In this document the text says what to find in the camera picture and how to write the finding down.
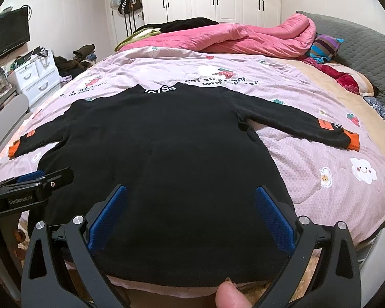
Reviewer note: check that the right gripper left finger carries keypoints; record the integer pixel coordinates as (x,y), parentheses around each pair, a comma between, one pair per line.
(60,268)

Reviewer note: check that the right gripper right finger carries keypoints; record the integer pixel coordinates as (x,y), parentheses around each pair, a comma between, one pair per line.
(336,279)

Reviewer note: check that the black sweater orange cuffs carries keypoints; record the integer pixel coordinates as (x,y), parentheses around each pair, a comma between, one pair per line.
(191,163)

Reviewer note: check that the dark clothes pile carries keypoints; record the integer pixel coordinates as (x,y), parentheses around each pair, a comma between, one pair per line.
(82,60)

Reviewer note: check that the right hand thumb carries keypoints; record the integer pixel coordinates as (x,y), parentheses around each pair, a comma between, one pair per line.
(228,296)

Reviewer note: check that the pink strawberry print quilt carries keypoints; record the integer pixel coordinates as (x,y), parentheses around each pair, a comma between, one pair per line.
(325,183)

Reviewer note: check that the white drawer cabinet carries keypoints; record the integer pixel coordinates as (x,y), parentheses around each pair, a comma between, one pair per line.
(36,78)

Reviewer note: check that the beige bed sheet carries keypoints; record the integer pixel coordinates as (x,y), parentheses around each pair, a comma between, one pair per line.
(367,116)

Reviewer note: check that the black television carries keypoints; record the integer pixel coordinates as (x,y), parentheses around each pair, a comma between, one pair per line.
(14,30)

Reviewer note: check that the blue floral pillow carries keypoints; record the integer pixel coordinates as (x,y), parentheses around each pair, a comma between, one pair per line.
(376,105)

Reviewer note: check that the green blanket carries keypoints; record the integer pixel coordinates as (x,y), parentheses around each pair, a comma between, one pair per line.
(138,35)

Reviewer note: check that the red patterned pillow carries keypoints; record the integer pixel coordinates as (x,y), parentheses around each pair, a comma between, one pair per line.
(346,77)

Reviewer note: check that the black garment on bed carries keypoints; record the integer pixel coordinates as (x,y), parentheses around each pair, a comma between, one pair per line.
(180,25)

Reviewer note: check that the hanging bags on door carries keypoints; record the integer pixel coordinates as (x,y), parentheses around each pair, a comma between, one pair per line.
(127,15)

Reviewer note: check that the grey quilted headboard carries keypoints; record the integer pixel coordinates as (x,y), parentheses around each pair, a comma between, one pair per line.
(363,49)

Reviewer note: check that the striped colourful pillow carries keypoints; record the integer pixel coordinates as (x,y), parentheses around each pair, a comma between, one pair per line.
(324,48)

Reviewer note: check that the pink comforter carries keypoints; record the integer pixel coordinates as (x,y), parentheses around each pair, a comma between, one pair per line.
(289,40)

